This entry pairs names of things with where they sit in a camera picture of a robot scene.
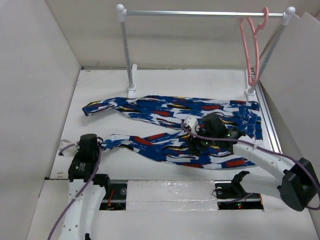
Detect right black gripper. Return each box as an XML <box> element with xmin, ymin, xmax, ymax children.
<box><xmin>185</xmin><ymin>124</ymin><xmax>217</xmax><ymax>157</ymax></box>

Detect blue patterned trousers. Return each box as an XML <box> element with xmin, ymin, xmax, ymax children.
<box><xmin>82</xmin><ymin>95</ymin><xmax>263</xmax><ymax>170</ymax></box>

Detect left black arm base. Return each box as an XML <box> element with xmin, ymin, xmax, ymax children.
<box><xmin>92</xmin><ymin>174</ymin><xmax>128</xmax><ymax>211</ymax></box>

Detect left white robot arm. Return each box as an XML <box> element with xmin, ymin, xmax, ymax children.
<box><xmin>58</xmin><ymin>133</ymin><xmax>112</xmax><ymax>240</ymax></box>

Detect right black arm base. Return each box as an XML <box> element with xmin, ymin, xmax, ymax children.
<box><xmin>211</xmin><ymin>171</ymin><xmax>264</xmax><ymax>210</ymax></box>

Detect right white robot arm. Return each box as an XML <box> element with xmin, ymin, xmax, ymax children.
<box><xmin>181</xmin><ymin>113</ymin><xmax>320</xmax><ymax>212</ymax></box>

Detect pink plastic hanger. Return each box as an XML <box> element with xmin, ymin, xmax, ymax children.
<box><xmin>239</xmin><ymin>7</ymin><xmax>270</xmax><ymax>87</ymax></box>

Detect white clothes rack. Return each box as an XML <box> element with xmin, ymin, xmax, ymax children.
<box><xmin>116</xmin><ymin>3</ymin><xmax>296</xmax><ymax>101</ymax></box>

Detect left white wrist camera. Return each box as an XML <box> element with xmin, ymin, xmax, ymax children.
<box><xmin>58</xmin><ymin>139</ymin><xmax>78</xmax><ymax>157</ymax></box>

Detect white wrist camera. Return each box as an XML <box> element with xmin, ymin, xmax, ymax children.
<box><xmin>58</xmin><ymin>139</ymin><xmax>78</xmax><ymax>157</ymax></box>
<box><xmin>182</xmin><ymin>116</ymin><xmax>200</xmax><ymax>134</ymax></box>

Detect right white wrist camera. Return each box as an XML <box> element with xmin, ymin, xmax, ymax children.
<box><xmin>182</xmin><ymin>116</ymin><xmax>200</xmax><ymax>134</ymax></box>

